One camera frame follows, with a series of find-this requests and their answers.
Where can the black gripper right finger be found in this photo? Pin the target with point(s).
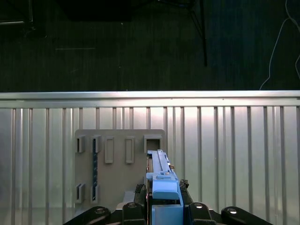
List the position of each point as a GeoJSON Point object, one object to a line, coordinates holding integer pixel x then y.
{"type": "Point", "coordinates": [199, 213]}

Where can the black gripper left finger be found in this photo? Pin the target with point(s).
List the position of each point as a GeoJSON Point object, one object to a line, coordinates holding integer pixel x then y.
{"type": "Point", "coordinates": [133, 213]}

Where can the hard disk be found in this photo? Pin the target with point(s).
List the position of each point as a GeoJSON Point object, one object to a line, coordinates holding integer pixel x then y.
{"type": "Point", "coordinates": [164, 189]}

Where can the grey parts rack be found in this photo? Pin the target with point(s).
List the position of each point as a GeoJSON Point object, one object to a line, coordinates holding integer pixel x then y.
{"type": "Point", "coordinates": [117, 178]}

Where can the RAM stick in rack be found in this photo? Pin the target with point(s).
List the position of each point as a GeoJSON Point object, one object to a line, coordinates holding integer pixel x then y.
{"type": "Point", "coordinates": [95, 168]}

